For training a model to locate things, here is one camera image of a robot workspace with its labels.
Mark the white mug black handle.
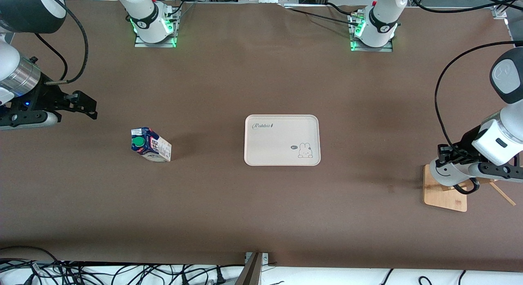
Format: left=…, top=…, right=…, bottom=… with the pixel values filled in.
left=429, top=160, right=481, bottom=195

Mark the blue white milk carton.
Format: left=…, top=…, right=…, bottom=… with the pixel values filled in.
left=131, top=127, right=172, bottom=162

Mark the wooden cup rack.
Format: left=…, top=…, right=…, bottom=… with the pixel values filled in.
left=423, top=154, right=523, bottom=212

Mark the aluminium profile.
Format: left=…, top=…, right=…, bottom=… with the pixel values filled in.
left=492, top=3, right=511, bottom=20

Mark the brown table mat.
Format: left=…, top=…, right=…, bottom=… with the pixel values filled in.
left=0, top=0, right=523, bottom=273

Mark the cream rabbit print tray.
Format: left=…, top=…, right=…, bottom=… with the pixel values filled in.
left=244, top=114, right=321, bottom=166

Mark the black cable metal connector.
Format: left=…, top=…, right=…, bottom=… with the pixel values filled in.
left=43, top=0, right=89, bottom=86

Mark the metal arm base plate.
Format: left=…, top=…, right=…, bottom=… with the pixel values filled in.
left=134, top=2, right=177, bottom=48
left=349, top=11, right=393, bottom=52

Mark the aluminium profile post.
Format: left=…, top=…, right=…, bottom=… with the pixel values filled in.
left=234, top=252, right=264, bottom=285

